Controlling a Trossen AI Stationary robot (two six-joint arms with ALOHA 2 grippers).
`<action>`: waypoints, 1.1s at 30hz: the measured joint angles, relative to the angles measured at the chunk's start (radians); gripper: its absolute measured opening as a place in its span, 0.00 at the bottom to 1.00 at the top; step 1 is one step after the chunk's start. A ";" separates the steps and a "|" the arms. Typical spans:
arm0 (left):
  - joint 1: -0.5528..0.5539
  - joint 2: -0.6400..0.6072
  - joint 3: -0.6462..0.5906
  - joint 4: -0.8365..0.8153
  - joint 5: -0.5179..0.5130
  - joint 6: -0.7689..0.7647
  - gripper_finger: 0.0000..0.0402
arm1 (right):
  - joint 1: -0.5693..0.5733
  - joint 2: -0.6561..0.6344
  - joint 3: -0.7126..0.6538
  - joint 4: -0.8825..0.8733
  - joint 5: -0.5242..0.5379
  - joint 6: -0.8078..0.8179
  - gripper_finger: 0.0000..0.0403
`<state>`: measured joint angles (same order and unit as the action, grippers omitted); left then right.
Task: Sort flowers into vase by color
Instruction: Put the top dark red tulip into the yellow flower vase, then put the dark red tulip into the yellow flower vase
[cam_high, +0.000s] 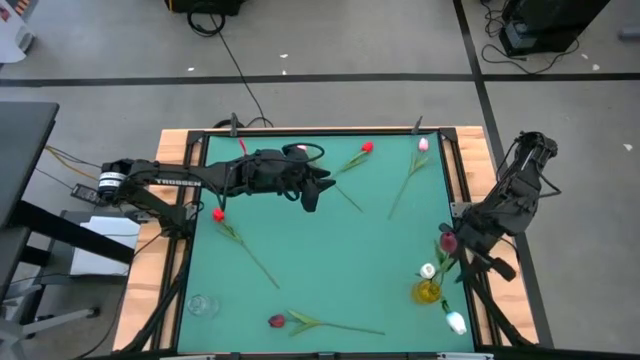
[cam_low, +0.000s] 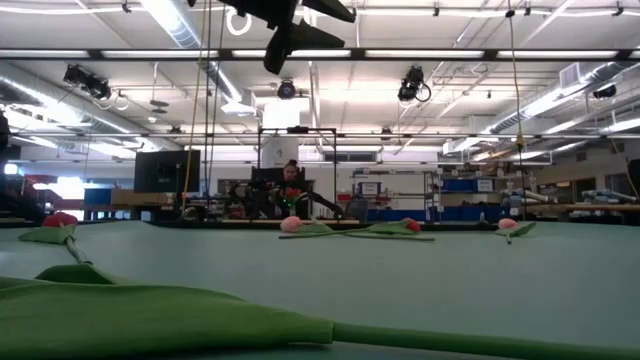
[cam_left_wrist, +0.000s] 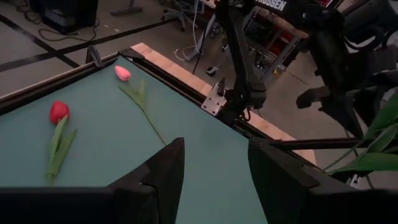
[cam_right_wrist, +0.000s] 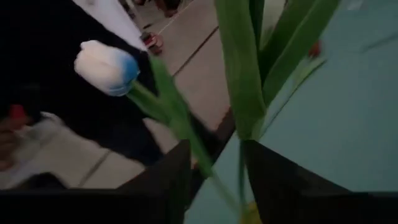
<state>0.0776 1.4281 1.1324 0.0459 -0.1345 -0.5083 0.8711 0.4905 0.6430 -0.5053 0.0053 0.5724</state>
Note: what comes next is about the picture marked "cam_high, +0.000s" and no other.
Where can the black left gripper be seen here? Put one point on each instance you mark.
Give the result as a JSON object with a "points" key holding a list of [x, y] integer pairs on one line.
{"points": [[292, 172]]}

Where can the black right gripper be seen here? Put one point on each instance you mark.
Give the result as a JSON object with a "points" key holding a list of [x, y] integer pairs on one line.
{"points": [[480, 235]]}

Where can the dark red artificial tulip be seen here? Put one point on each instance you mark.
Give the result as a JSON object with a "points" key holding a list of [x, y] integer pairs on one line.
{"points": [[448, 242], [276, 320]]}

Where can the white blue-tinged artificial tulip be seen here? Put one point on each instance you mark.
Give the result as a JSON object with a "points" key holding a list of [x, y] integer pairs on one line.
{"points": [[456, 322]]}

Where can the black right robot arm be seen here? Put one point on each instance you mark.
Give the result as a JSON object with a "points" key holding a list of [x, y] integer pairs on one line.
{"points": [[515, 195]]}

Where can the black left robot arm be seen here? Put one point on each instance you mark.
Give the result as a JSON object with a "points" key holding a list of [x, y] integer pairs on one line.
{"points": [[170, 181]]}

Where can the yellow glass vase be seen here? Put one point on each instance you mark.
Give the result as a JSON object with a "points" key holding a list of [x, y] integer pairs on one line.
{"points": [[425, 294]]}

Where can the clear glass vase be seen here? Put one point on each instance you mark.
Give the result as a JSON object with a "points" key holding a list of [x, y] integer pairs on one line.
{"points": [[202, 306]]}

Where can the green table mat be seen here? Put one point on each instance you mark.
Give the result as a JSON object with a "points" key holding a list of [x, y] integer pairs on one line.
{"points": [[350, 260]]}

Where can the black floor equipment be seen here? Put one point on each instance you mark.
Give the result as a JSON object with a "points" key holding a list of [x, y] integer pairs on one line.
{"points": [[210, 5]]}

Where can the white box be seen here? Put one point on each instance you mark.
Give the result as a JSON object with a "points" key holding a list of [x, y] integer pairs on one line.
{"points": [[100, 250]]}

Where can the black power adapter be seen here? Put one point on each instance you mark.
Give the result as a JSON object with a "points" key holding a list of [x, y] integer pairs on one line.
{"points": [[85, 194]]}

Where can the black desk beam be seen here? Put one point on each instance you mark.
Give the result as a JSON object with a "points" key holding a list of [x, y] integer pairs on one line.
{"points": [[75, 232]]}

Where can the black computer case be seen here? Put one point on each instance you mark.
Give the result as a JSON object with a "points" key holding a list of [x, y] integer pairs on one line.
{"points": [[550, 20]]}

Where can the grey chair base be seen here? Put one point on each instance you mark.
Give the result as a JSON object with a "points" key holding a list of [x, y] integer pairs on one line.
{"points": [[60, 317]]}

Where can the dark grey desk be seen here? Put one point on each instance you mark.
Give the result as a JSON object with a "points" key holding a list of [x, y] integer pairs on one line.
{"points": [[25, 150]]}

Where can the white object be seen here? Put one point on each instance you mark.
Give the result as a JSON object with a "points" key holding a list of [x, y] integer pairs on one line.
{"points": [[12, 40]]}

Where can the black frame strut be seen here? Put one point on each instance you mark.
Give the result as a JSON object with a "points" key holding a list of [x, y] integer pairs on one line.
{"points": [[167, 305], [496, 310]]}

